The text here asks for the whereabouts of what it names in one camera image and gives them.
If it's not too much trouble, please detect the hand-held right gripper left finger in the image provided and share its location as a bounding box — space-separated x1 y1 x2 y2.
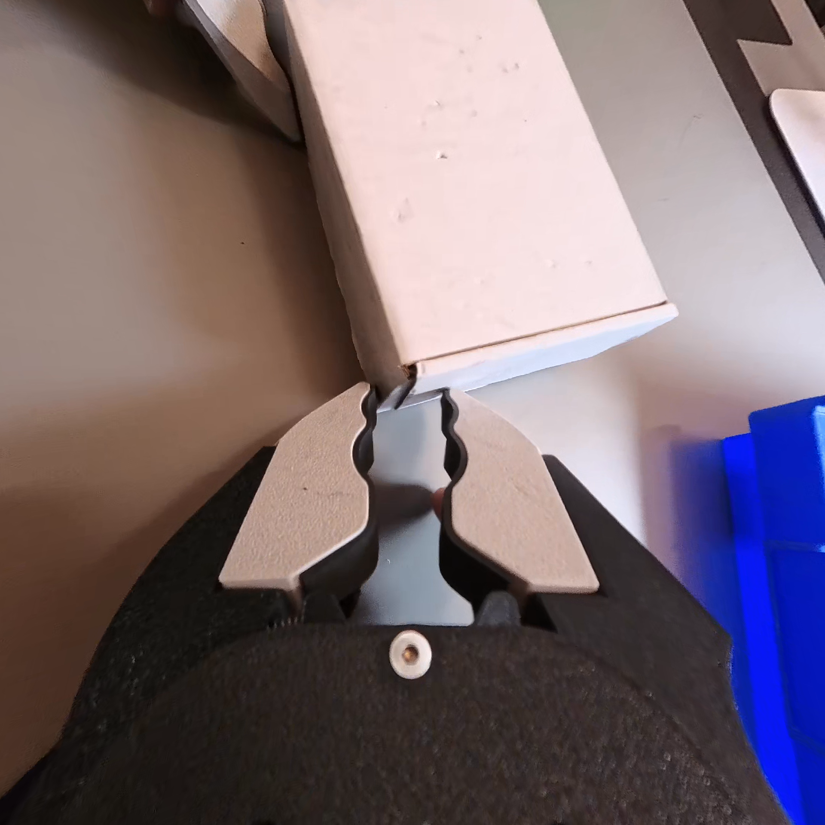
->
219 382 380 597

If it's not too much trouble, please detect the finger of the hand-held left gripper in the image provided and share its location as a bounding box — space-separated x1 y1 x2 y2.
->
182 0 304 139

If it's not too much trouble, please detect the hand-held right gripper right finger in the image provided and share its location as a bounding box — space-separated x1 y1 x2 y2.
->
440 388 600 597

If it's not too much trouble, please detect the white cardboard mailer box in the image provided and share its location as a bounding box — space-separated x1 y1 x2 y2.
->
281 0 679 395

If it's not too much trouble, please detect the blue plastic bin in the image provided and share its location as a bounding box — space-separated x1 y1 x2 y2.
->
670 396 825 825

